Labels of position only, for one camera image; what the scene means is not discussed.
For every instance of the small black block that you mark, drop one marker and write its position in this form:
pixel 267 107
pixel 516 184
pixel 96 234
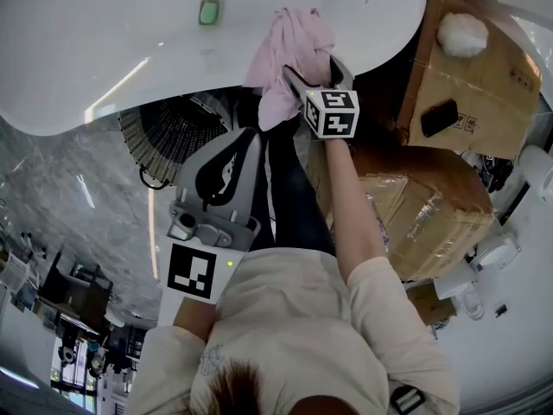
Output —
pixel 501 308

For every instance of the person's right forearm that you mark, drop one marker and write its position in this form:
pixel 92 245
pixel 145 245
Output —
pixel 350 206

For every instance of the flat black device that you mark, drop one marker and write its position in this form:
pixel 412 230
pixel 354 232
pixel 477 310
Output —
pixel 440 118

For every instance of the white bathtub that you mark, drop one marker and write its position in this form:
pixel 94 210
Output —
pixel 129 37

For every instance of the green soap bar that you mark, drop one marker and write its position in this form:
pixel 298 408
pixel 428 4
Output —
pixel 210 11

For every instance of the plain cardboard box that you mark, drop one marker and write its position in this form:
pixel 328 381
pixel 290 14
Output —
pixel 475 93

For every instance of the taped cardboard box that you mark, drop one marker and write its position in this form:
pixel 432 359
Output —
pixel 432 214

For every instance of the black chair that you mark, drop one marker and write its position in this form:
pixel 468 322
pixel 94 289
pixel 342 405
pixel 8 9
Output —
pixel 73 292

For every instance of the person's left forearm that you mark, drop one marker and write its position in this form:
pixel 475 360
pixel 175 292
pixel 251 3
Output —
pixel 194 318

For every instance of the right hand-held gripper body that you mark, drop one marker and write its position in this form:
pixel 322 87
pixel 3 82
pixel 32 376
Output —
pixel 332 115

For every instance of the white laundry basket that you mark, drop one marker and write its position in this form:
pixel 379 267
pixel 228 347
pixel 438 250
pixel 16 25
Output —
pixel 164 136

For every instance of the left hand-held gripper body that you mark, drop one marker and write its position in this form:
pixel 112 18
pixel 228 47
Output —
pixel 190 270

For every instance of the small cardboard box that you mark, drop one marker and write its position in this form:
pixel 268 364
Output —
pixel 432 307

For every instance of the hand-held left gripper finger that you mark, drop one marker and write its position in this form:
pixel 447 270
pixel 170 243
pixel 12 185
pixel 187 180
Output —
pixel 248 180
pixel 190 180

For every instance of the cream sweatshirt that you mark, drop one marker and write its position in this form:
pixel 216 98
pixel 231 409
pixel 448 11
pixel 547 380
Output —
pixel 302 318

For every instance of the pink cloth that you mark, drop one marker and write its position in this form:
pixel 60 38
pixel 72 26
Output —
pixel 294 41

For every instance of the white fluffy ball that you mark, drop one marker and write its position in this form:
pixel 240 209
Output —
pixel 462 35

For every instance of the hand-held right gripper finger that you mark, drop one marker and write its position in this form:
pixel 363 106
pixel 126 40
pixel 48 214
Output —
pixel 298 84
pixel 345 76

